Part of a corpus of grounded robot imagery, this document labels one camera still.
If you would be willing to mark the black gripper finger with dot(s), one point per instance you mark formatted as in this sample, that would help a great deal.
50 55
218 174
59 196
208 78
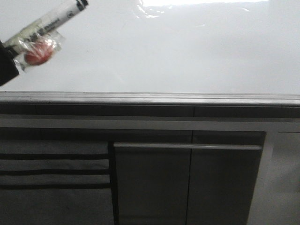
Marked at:
8 69

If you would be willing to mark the red magnet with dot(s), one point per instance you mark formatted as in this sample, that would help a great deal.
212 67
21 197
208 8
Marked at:
37 52

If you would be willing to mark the white black whiteboard marker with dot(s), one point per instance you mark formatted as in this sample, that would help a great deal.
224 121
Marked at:
48 23

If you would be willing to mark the white whiteboard with metal frame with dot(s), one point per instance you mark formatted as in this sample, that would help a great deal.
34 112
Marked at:
177 52

